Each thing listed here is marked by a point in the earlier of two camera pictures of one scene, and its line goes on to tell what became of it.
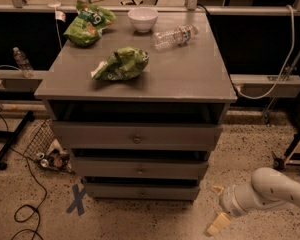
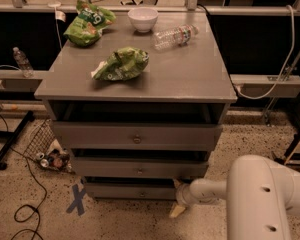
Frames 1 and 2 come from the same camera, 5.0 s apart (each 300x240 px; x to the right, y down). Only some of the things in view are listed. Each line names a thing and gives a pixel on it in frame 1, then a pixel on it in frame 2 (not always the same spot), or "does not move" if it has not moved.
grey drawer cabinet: (143, 107) does not move
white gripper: (227, 199) -> (183, 194)
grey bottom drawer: (142, 191) does not move
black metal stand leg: (10, 137) does not move
